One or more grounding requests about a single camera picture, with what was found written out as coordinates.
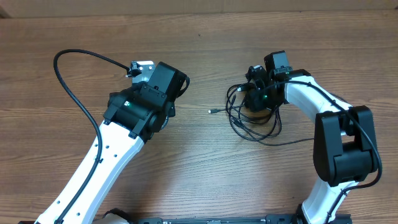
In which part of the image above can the black USB-C cable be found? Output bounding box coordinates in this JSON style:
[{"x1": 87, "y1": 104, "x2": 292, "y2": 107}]
[{"x1": 208, "y1": 85, "x2": 282, "y2": 139}]

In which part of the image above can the black USB-A cable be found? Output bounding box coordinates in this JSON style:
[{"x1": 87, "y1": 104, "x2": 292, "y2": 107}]
[{"x1": 226, "y1": 83, "x2": 315, "y2": 147}]

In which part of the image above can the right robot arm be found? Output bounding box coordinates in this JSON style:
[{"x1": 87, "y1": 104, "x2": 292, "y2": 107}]
[{"x1": 245, "y1": 51, "x2": 382, "y2": 223}]

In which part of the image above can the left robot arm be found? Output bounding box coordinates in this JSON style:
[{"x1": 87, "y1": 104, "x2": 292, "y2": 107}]
[{"x1": 35, "y1": 61, "x2": 190, "y2": 223}]

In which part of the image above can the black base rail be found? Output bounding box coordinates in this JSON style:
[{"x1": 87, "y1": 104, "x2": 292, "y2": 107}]
[{"x1": 102, "y1": 207, "x2": 354, "y2": 224}]

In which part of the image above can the left camera black cable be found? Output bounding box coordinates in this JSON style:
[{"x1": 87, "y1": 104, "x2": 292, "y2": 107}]
[{"x1": 53, "y1": 49, "x2": 141, "y2": 224}]

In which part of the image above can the camera black cable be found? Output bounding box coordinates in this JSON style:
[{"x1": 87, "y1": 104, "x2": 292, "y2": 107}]
[
  {"x1": 261, "y1": 80, "x2": 383, "y2": 224},
  {"x1": 53, "y1": 49, "x2": 141, "y2": 224}
]

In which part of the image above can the right camera black cable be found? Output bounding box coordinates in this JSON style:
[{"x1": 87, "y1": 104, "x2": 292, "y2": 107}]
[{"x1": 261, "y1": 80, "x2": 383, "y2": 224}]

